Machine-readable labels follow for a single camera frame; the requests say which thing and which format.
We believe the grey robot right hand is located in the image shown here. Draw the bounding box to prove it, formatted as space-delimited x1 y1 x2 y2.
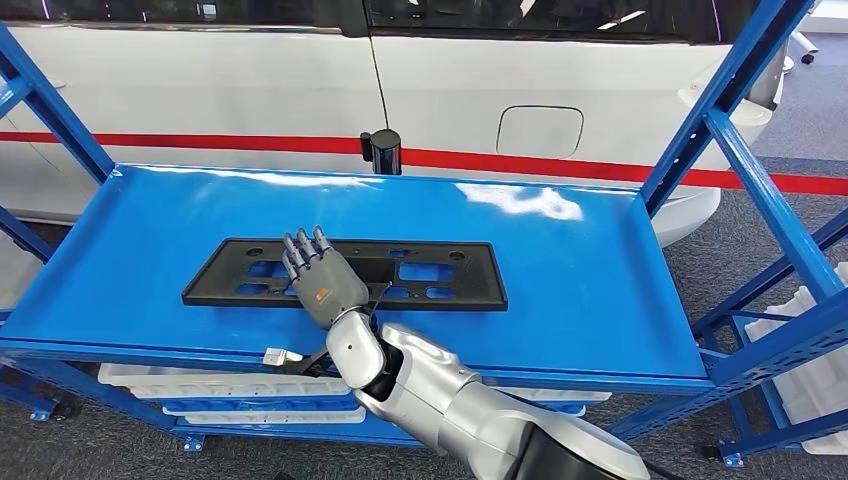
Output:
281 226 371 331

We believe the blue metal shelf rack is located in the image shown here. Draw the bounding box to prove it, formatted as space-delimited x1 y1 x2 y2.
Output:
695 291 848 468
0 0 848 468

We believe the white car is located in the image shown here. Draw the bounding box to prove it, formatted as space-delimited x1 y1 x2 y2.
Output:
0 0 816 248

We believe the black stanchion post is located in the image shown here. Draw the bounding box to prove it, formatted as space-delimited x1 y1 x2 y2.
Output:
359 128 403 176

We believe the black car part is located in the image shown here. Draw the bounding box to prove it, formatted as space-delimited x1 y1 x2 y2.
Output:
182 237 509 313

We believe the white swivel chair base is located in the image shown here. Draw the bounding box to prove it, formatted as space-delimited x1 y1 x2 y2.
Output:
788 29 819 66

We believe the red barrier belt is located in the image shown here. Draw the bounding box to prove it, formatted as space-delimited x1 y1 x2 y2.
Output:
400 146 848 197
0 130 364 157

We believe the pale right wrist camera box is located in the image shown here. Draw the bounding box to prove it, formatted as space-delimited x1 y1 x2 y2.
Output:
262 347 305 370

